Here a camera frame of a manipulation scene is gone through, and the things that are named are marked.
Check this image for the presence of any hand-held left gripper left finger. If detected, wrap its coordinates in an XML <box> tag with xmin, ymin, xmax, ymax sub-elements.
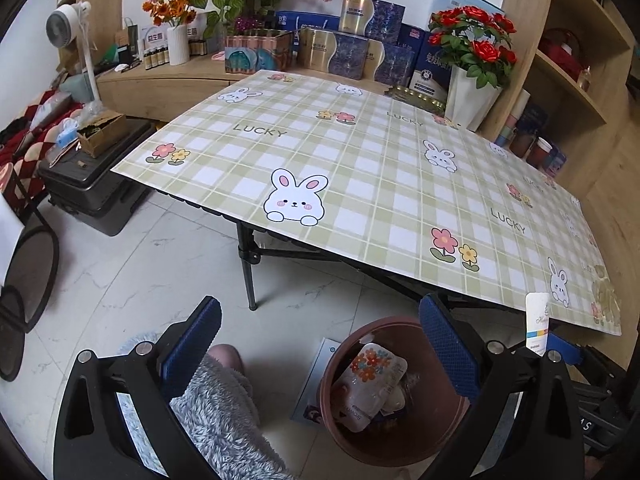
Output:
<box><xmin>52</xmin><ymin>296</ymin><xmax>223</xmax><ymax>480</ymax></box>

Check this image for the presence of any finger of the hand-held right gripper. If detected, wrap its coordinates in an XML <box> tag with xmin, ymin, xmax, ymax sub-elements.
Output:
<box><xmin>545</xmin><ymin>330</ymin><xmax>586</xmax><ymax>366</ymax></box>

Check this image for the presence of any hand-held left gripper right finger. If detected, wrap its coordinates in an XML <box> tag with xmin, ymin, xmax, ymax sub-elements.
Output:
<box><xmin>419</xmin><ymin>292</ymin><xmax>586</xmax><ymax>480</ymax></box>

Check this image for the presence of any white paper booklet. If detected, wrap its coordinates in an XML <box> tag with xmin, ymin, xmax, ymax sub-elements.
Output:
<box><xmin>525</xmin><ymin>291</ymin><xmax>552</xmax><ymax>358</ymax></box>

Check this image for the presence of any white flower printed pouch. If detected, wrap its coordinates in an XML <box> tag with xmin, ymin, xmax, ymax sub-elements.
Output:
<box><xmin>331</xmin><ymin>342</ymin><xmax>408</xmax><ymax>433</ymax></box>

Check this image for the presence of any brown round trash bin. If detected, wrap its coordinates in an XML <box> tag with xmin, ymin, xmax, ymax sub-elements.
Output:
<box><xmin>319</xmin><ymin>316</ymin><xmax>473</xmax><ymax>467</ymax></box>

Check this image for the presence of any person's leg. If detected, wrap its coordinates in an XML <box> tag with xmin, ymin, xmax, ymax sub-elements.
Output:
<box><xmin>207</xmin><ymin>344</ymin><xmax>246</xmax><ymax>373</ymax></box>

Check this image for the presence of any blue white flat box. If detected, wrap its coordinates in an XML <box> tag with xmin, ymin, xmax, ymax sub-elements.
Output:
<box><xmin>290</xmin><ymin>337</ymin><xmax>346</xmax><ymax>426</ymax></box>

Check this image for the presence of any green checked rabbit tablecloth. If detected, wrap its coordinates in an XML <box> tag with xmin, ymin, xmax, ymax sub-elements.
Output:
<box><xmin>109</xmin><ymin>71</ymin><xmax>623</xmax><ymax>337</ymax></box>

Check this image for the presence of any dark grey suitcase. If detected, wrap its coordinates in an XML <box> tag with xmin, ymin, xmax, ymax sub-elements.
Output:
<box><xmin>37</xmin><ymin>119</ymin><xmax>158</xmax><ymax>237</ymax></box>

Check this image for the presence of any small blue purple box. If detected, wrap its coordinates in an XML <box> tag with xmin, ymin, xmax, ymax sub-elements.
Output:
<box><xmin>542</xmin><ymin>145</ymin><xmax>568</xmax><ymax>177</ymax></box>

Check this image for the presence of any red paper cup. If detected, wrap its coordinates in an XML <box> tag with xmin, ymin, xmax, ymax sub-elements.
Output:
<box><xmin>527</xmin><ymin>136</ymin><xmax>553</xmax><ymax>170</ymax></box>

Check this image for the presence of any brown cup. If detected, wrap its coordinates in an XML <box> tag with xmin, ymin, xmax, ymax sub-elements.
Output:
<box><xmin>509</xmin><ymin>130</ymin><xmax>538</xmax><ymax>161</ymax></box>

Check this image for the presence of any open cardboard box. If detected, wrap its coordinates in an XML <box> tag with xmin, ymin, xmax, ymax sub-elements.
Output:
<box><xmin>75</xmin><ymin>112</ymin><xmax>128</xmax><ymax>157</ymax></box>

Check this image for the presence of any stack of coloured paper cups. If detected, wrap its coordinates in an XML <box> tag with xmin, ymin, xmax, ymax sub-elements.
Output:
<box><xmin>495</xmin><ymin>90</ymin><xmax>531</xmax><ymax>148</ymax></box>

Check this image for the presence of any dark blue printed packet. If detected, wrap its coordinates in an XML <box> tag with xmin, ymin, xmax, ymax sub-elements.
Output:
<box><xmin>517</xmin><ymin>102</ymin><xmax>548</xmax><ymax>136</ymax></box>

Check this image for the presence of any light blue plastic toy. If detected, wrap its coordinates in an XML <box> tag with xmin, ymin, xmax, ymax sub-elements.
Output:
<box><xmin>55</xmin><ymin>117</ymin><xmax>81</xmax><ymax>148</ymax></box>

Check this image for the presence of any red rose plant white pot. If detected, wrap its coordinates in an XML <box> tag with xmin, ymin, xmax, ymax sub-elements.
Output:
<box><xmin>427</xmin><ymin>5</ymin><xmax>518</xmax><ymax>133</ymax></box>

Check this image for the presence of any red checked blanket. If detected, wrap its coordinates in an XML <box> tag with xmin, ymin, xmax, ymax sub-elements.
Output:
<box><xmin>0</xmin><ymin>87</ymin><xmax>83</xmax><ymax>201</ymax></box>

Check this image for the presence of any blue white emblem box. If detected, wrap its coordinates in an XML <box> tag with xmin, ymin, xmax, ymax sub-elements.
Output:
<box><xmin>407</xmin><ymin>40</ymin><xmax>453</xmax><ymax>98</ymax></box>

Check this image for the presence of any blue and gold gift box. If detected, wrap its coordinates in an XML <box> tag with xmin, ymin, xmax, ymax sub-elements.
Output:
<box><xmin>299</xmin><ymin>27</ymin><xmax>371</xmax><ymax>81</ymax></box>
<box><xmin>367</xmin><ymin>39</ymin><xmax>416</xmax><ymax>81</ymax></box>
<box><xmin>341</xmin><ymin>0</ymin><xmax>405</xmax><ymax>43</ymax></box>

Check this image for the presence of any floral box with teal plates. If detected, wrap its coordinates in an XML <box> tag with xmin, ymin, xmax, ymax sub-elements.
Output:
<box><xmin>225</xmin><ymin>30</ymin><xmax>295</xmax><ymax>73</ymax></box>

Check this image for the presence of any orange flowers white vase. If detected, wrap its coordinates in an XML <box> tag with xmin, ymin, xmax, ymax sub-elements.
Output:
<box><xmin>141</xmin><ymin>0</ymin><xmax>201</xmax><ymax>67</ymax></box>

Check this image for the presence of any plain dark blue box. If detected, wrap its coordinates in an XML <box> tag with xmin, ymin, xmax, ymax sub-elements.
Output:
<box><xmin>397</xmin><ymin>24</ymin><xmax>433</xmax><ymax>48</ymax></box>

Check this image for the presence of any brown paper bag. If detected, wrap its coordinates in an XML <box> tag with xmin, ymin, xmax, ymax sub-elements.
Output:
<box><xmin>115</xmin><ymin>15</ymin><xmax>138</xmax><ymax>58</ymax></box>

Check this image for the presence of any flat dark blue box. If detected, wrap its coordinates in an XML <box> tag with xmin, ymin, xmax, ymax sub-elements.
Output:
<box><xmin>276</xmin><ymin>9</ymin><xmax>343</xmax><ymax>36</ymax></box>

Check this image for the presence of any white standing fan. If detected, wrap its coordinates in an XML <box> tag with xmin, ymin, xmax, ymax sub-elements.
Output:
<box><xmin>46</xmin><ymin>1</ymin><xmax>103</xmax><ymax>106</ymax></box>

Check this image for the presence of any black folding table frame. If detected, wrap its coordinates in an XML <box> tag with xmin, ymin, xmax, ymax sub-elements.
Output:
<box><xmin>165</xmin><ymin>190</ymin><xmax>531</xmax><ymax>313</ymax></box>

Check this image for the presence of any black round metal frame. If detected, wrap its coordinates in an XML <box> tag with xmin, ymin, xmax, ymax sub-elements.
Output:
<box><xmin>0</xmin><ymin>160</ymin><xmax>61</xmax><ymax>383</ymax></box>

